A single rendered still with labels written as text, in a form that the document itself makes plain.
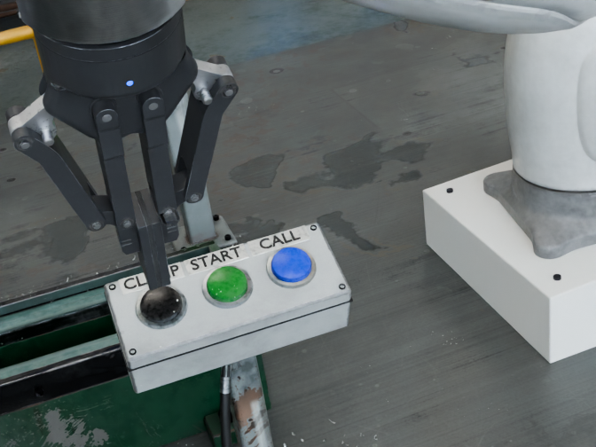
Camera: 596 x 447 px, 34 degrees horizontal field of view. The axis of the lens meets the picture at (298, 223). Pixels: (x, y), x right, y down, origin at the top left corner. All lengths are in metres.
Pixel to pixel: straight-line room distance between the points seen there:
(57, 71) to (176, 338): 0.26
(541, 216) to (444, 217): 0.13
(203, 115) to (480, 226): 0.60
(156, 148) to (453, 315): 0.61
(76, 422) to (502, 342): 0.45
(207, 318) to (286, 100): 1.02
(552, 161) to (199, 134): 0.54
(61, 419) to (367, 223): 0.52
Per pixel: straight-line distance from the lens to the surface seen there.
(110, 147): 0.55
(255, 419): 0.81
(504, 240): 1.08
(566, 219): 1.07
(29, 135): 0.54
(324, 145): 1.51
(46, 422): 0.96
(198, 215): 1.28
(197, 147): 0.58
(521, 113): 1.03
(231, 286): 0.71
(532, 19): 0.34
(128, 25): 0.46
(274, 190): 1.40
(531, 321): 1.04
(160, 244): 0.63
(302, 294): 0.71
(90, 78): 0.49
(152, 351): 0.70
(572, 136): 1.02
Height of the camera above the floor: 1.46
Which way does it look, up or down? 30 degrees down
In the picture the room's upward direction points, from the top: 9 degrees counter-clockwise
